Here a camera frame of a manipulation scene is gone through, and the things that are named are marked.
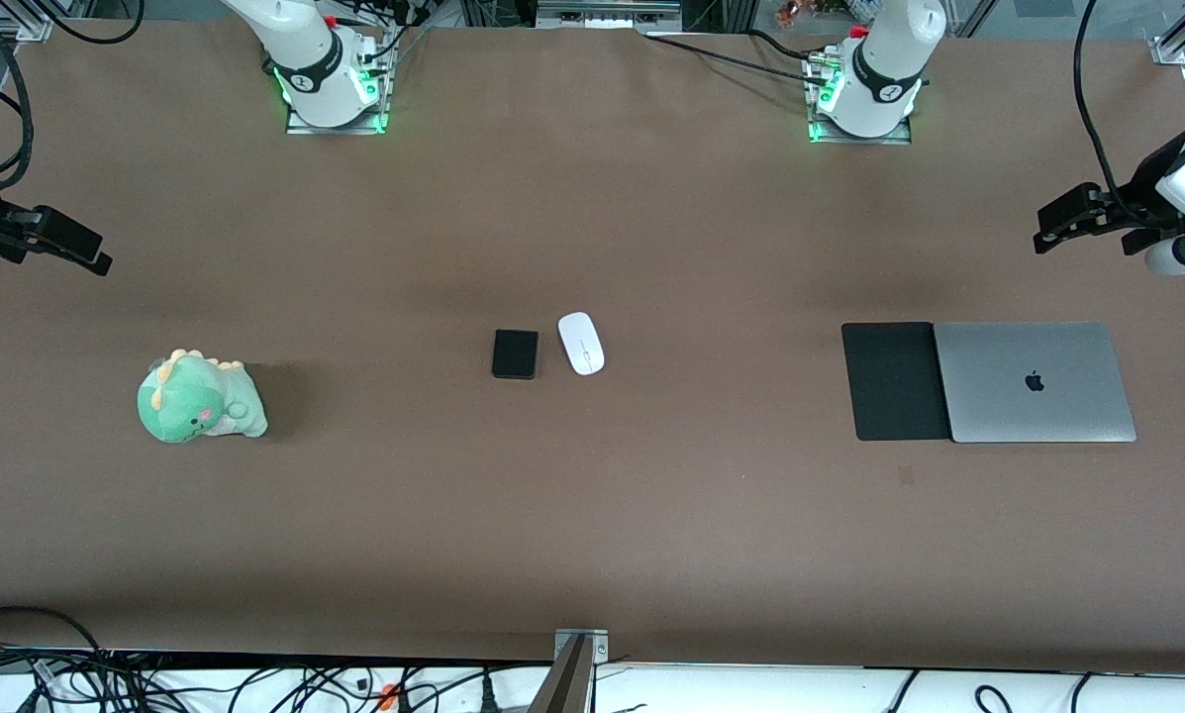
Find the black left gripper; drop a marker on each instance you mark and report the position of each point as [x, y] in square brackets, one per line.
[1139, 197]

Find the black phone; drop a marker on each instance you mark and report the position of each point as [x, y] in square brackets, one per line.
[515, 355]

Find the white computer mouse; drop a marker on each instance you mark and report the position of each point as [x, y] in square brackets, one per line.
[582, 347]

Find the black mouse pad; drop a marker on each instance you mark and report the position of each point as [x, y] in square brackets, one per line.
[889, 386]

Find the silver laptop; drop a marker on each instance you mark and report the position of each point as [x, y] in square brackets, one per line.
[1037, 406]

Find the green dinosaur plush toy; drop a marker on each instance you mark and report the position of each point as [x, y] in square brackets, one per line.
[196, 401]

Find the grey metal box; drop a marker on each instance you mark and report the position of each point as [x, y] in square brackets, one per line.
[607, 12]

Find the orange plug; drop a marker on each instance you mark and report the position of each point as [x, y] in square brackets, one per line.
[388, 695]

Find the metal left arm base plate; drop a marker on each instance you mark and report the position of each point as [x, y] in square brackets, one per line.
[899, 138]

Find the metal corner bracket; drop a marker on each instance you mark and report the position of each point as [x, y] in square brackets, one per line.
[592, 642]

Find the dark aluminium post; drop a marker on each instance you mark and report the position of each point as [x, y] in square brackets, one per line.
[562, 688]

